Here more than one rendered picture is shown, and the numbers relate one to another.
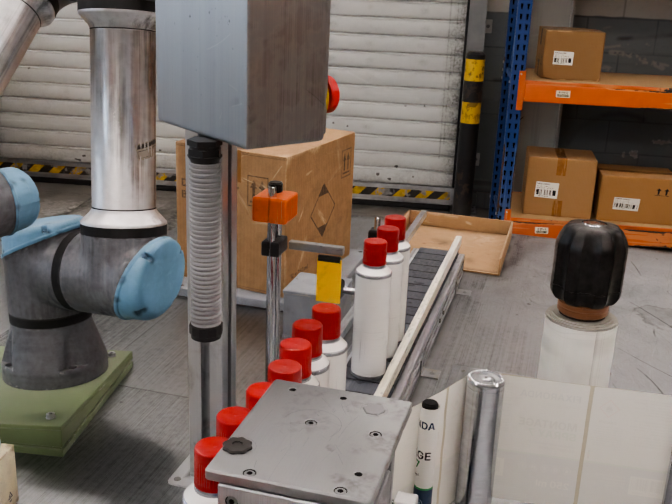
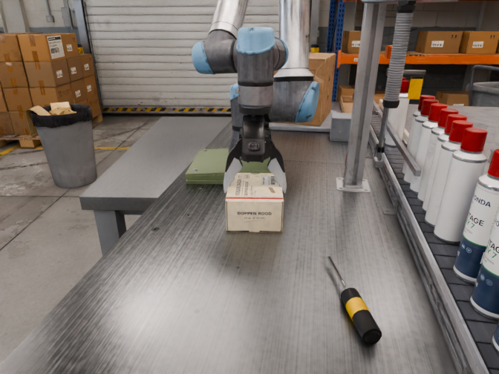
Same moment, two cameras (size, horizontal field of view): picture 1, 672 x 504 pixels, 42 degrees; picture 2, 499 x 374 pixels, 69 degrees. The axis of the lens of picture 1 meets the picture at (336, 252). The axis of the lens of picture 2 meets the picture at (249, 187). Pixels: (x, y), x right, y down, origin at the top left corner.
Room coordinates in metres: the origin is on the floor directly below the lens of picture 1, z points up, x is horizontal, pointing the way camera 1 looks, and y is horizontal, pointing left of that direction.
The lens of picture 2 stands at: (0.05, 0.51, 1.24)
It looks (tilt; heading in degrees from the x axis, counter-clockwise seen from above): 24 degrees down; 355
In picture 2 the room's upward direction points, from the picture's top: straight up
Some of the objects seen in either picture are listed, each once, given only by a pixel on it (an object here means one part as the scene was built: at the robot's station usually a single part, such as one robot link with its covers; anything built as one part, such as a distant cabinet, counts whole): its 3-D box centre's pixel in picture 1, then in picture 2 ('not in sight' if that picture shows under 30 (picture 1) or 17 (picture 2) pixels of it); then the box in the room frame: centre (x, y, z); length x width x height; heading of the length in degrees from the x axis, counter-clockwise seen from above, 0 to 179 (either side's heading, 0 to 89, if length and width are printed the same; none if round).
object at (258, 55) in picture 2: not in sight; (255, 56); (0.84, 0.43, 1.18); 0.09 x 0.08 x 0.11; 157
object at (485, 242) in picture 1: (450, 240); (366, 105); (1.93, -0.26, 0.85); 0.30 x 0.26 x 0.04; 165
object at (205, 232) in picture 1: (205, 241); (398, 56); (0.83, 0.13, 1.18); 0.04 x 0.04 x 0.21
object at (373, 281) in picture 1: (371, 308); (398, 113); (1.16, -0.05, 0.98); 0.05 x 0.05 x 0.20
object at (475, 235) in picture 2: not in sight; (488, 218); (0.50, 0.12, 0.98); 0.05 x 0.05 x 0.20
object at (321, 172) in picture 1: (268, 201); (301, 86); (1.70, 0.14, 0.99); 0.30 x 0.24 x 0.27; 155
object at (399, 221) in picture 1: (391, 279); not in sight; (1.29, -0.09, 0.98); 0.05 x 0.05 x 0.20
